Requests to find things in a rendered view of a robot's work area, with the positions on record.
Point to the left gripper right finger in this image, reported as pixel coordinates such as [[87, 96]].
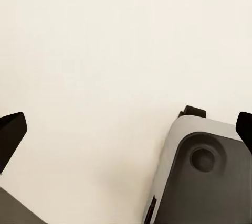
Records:
[[244, 128]]

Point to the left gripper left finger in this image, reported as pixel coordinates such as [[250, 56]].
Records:
[[12, 130]]

